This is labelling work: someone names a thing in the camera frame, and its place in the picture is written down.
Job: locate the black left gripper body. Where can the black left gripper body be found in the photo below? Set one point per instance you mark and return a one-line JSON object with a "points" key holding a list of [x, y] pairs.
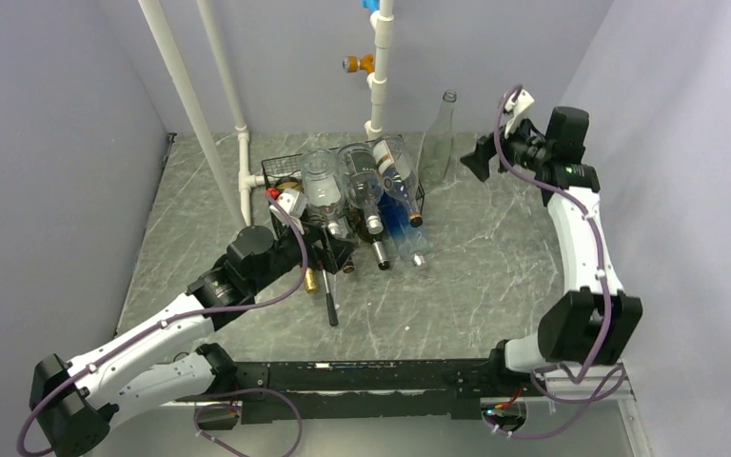
{"points": [[288, 252]]}

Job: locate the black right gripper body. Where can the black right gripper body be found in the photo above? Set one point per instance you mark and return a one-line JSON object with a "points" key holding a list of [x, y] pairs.
{"points": [[529, 148]]}

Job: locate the clear bottle black gold label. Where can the clear bottle black gold label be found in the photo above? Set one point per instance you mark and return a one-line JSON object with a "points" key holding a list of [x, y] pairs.
{"points": [[437, 145]]}

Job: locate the clear round glass bottle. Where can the clear round glass bottle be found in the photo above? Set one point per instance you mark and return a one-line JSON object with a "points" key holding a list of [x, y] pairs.
{"points": [[323, 187]]}

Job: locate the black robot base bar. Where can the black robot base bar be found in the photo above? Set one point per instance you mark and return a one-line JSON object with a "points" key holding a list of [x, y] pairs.
{"points": [[265, 392]]}

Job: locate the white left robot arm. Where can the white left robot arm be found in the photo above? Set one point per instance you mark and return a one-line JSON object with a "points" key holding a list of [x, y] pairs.
{"points": [[77, 402]]}

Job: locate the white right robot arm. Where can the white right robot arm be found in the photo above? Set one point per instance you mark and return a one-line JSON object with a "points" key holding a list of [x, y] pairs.
{"points": [[595, 319]]}

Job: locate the dark bottle silver capsule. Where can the dark bottle silver capsule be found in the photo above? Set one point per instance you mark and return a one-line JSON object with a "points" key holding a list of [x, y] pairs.
{"points": [[374, 241]]}

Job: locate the blue glass bottle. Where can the blue glass bottle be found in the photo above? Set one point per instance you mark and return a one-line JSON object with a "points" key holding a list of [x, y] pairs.
{"points": [[411, 243]]}

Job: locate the dark bottle gold foil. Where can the dark bottle gold foil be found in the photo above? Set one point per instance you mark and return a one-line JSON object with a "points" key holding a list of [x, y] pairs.
{"points": [[289, 182]]}

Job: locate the clear bottle black cap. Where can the clear bottle black cap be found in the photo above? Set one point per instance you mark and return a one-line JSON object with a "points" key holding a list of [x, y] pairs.
{"points": [[398, 176]]}

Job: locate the clear bottle silver cap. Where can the clear bottle silver cap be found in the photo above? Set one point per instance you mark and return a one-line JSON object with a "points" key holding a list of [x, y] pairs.
{"points": [[363, 187]]}

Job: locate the white pipe with tee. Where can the white pipe with tee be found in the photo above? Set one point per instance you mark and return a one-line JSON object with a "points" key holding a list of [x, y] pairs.
{"points": [[247, 181]]}

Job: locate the orange valve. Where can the orange valve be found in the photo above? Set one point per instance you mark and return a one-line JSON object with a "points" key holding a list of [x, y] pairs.
{"points": [[353, 64]]}

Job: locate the white pipe with valves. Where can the white pipe with valves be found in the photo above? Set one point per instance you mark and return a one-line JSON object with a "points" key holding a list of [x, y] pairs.
{"points": [[382, 22]]}

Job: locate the blue valve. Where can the blue valve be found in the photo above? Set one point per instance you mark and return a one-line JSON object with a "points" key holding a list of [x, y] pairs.
{"points": [[371, 5]]}

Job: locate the slanted white pipe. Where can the slanted white pipe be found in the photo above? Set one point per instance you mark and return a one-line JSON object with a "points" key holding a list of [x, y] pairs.
{"points": [[178, 73]]}

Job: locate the black handled tool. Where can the black handled tool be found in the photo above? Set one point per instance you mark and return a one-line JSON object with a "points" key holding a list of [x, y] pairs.
{"points": [[331, 310]]}

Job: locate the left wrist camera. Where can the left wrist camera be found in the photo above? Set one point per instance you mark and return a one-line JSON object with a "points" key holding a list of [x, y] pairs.
{"points": [[288, 202]]}

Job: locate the black wire wine rack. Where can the black wire wine rack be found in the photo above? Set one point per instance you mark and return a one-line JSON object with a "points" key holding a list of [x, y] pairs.
{"points": [[276, 168]]}

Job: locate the aluminium frame rail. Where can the aluminium frame rail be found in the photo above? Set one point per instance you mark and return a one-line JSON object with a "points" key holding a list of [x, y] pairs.
{"points": [[552, 386]]}

